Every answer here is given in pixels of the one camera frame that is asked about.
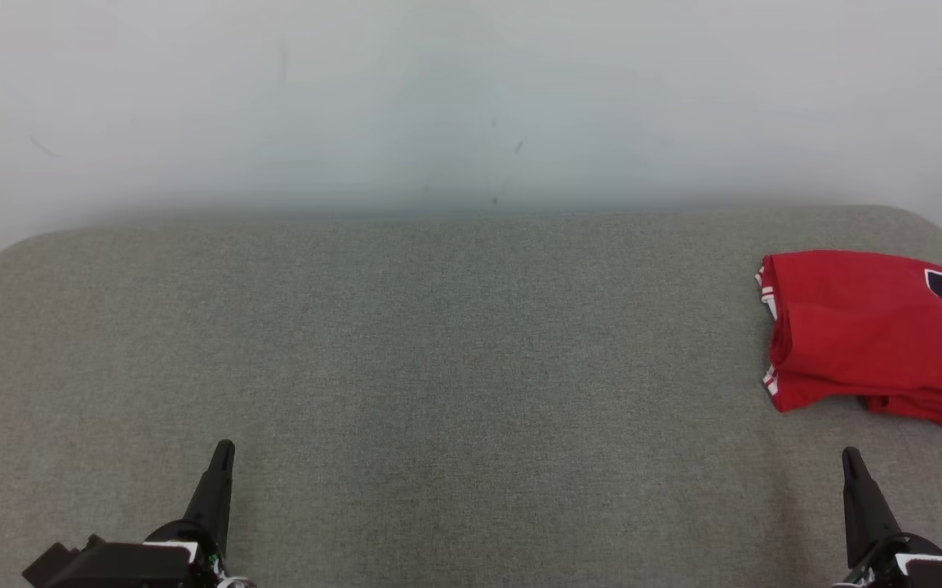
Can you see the red Bulls basketball jersey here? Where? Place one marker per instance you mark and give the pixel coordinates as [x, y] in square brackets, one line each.
[846, 327]

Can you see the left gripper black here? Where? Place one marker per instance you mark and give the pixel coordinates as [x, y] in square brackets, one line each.
[193, 555]

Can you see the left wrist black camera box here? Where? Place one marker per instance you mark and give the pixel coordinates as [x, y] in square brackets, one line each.
[112, 567]

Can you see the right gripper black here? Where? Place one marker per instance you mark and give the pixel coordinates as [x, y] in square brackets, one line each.
[895, 559]

